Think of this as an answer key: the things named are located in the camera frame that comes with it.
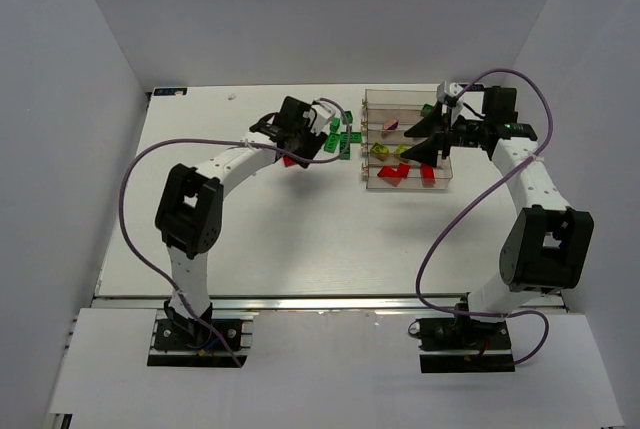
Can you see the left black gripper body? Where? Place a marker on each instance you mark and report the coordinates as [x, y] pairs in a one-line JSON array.
[[310, 150]]

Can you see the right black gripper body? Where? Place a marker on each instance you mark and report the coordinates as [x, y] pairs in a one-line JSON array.
[[446, 135]]

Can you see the green long lego brick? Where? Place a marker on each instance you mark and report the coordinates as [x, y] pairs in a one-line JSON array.
[[332, 142]]

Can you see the red small lego brick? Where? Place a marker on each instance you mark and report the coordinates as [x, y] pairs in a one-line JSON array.
[[403, 170]]

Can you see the green lego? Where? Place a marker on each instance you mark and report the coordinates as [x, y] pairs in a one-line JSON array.
[[426, 110]]

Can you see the red curved lego piece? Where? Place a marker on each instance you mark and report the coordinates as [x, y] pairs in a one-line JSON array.
[[388, 172]]

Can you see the lime lego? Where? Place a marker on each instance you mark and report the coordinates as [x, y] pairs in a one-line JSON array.
[[379, 151]]

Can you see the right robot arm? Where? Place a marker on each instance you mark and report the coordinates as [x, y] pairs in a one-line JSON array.
[[546, 248]]

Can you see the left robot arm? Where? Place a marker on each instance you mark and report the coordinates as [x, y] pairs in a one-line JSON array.
[[189, 216]]

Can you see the green lego brick small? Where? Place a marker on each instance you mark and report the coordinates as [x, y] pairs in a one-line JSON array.
[[335, 125]]

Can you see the green flat lego plate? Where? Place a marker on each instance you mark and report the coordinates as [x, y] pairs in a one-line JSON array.
[[353, 137]]

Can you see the green lego brick top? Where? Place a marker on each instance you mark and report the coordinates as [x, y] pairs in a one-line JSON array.
[[348, 116]]

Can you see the clear compartment organizer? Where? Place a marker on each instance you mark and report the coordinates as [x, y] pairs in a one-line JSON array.
[[379, 106]]

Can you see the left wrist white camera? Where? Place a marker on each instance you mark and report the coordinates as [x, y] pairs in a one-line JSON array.
[[324, 113]]

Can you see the wrist white camera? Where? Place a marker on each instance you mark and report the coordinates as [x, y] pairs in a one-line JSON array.
[[448, 94], [324, 113]]

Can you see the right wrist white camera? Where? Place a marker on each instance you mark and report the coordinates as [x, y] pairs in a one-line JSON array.
[[448, 94]]

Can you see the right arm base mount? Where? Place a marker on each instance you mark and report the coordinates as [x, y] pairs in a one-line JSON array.
[[462, 345]]

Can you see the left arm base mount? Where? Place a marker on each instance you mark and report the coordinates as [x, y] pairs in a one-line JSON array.
[[172, 347]]

